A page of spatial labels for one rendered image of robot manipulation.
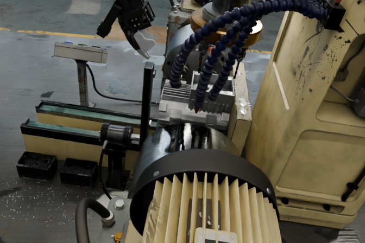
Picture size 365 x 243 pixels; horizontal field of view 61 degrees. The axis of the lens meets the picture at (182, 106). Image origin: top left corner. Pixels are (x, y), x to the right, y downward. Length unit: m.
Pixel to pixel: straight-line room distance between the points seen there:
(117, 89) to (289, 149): 0.85
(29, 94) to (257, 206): 1.21
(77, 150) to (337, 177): 0.77
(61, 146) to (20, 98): 0.40
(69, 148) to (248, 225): 0.82
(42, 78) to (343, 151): 1.21
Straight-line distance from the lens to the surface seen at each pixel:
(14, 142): 1.22
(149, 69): 0.71
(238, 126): 0.79
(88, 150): 1.05
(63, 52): 1.18
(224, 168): 0.34
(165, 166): 0.36
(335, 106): 0.85
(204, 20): 0.77
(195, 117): 0.88
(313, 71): 0.71
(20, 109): 1.36
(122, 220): 0.54
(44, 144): 1.09
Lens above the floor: 1.61
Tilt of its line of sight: 37 degrees down
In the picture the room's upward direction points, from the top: 9 degrees clockwise
